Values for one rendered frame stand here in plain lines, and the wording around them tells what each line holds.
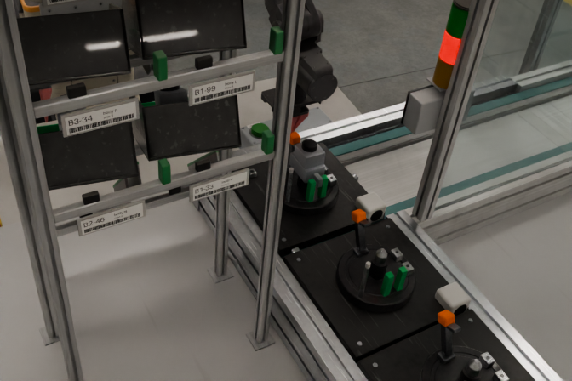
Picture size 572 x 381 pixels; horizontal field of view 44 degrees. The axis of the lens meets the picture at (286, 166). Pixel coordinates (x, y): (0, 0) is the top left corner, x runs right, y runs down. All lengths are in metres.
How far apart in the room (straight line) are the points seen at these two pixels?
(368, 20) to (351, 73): 0.57
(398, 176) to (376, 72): 2.07
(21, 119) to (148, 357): 0.62
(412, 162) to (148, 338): 0.71
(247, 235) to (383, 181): 0.37
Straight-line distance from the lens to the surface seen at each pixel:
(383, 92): 3.49
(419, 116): 1.26
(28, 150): 0.82
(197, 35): 0.88
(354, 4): 4.22
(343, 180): 1.46
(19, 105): 0.78
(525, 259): 1.58
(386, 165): 1.61
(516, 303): 1.49
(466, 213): 1.52
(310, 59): 1.24
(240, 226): 1.35
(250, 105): 1.82
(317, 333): 1.21
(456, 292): 1.28
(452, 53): 1.22
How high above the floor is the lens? 1.93
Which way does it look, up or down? 41 degrees down
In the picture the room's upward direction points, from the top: 6 degrees clockwise
